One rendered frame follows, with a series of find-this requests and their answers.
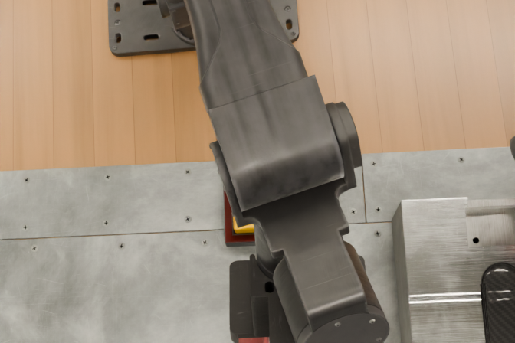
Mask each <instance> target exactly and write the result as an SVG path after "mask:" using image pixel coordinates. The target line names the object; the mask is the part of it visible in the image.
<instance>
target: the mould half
mask: <svg viewBox="0 0 515 343"><path fill-rule="evenodd" d="M465 204H467V198H435V199H418V200H402V201H401V202H400V204H399V206H398V208H397V210H396V212H395V215H394V217H393V219H392V236H393V246H394V256H395V275H396V285H397V295H398V305H399V324H400V334H401V343H485V334H484V319H483V312H482V305H481V285H480V284H482V277H483V274H484V272H485V271H486V269H487V268H488V267H489V266H491V265H493V264H495V263H508V264H510V265H512V266H514V267H515V245H503V246H485V247H469V246H468V238H467V224H466V216H465V208H464V205H465Z"/></svg>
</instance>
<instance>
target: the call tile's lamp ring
mask: <svg viewBox="0 0 515 343"><path fill-rule="evenodd" d="M224 195H225V242H226V243H237V242H254V241H255V236H254V234H249V235H232V217H231V206H230V204H229V201H228V197H227V195H226V192H225V191H224Z"/></svg>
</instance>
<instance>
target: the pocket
mask: <svg viewBox="0 0 515 343"><path fill-rule="evenodd" d="M464 208H465V216H466V224H467V238H468V246H469V247H485V246H503V245H515V198H504V199H487V200H471V201H467V204H465V205H464Z"/></svg>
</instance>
